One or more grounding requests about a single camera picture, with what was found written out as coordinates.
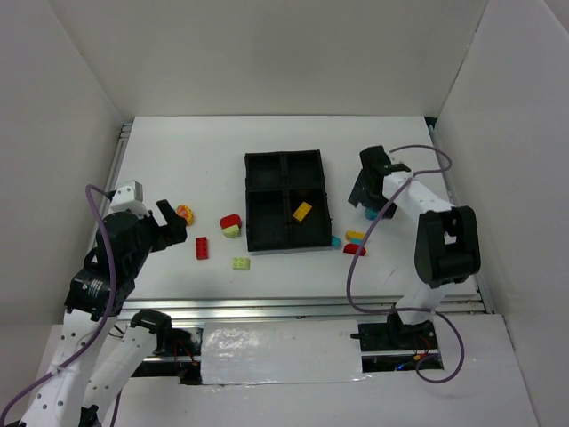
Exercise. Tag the black four-compartment sorting tray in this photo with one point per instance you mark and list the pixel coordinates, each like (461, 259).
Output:
(275, 185)

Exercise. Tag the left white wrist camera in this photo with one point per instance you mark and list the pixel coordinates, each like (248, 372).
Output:
(127, 196)

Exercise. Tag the red rounded lego brick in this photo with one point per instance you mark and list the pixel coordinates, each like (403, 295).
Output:
(231, 220)

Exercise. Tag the light green square lego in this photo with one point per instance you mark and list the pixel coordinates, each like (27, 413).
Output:
(241, 263)

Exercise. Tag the small cyan lego brick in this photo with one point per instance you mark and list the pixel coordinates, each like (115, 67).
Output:
(335, 241)

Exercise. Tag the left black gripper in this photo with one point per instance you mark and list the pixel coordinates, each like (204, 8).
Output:
(156, 231)

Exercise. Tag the aluminium frame rail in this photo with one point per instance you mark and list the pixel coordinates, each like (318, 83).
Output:
(188, 311)

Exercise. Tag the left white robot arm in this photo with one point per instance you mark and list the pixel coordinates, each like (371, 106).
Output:
(77, 390)

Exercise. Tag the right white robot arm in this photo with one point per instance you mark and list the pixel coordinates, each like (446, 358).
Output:
(446, 250)

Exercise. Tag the cyan rounded lego piece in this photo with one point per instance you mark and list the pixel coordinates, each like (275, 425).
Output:
(370, 214)

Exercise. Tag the yellow butterfly lego piece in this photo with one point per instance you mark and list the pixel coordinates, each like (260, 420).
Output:
(185, 212)

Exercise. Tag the light green lego under red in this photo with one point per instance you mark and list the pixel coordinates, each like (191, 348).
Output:
(233, 231)

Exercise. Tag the red curved lego brick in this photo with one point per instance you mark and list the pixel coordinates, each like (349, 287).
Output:
(352, 248)

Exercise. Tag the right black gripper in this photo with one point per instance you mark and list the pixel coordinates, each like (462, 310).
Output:
(369, 188)

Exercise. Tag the white foil-covered panel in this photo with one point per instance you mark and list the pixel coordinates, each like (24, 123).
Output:
(280, 352)

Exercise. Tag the red flat lego brick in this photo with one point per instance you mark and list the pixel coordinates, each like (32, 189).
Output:
(202, 248)

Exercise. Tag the yellow rounded lego brick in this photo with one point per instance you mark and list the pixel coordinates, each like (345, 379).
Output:
(355, 237)

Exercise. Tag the yellow long lego brick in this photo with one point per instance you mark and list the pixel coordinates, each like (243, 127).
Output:
(301, 212)

